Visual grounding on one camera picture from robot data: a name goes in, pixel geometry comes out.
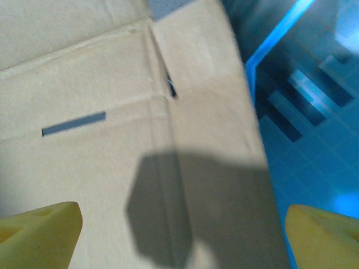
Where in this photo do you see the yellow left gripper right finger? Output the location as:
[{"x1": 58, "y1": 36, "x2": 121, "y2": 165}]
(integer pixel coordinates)
[{"x1": 285, "y1": 203, "x2": 359, "y2": 269}]

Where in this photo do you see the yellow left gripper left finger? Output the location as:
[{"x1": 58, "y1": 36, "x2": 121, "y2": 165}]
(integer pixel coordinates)
[{"x1": 0, "y1": 201, "x2": 84, "y2": 269}]

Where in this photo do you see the brown cardboard box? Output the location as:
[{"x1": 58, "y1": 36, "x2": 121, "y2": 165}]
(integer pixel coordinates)
[{"x1": 0, "y1": 0, "x2": 292, "y2": 269}]

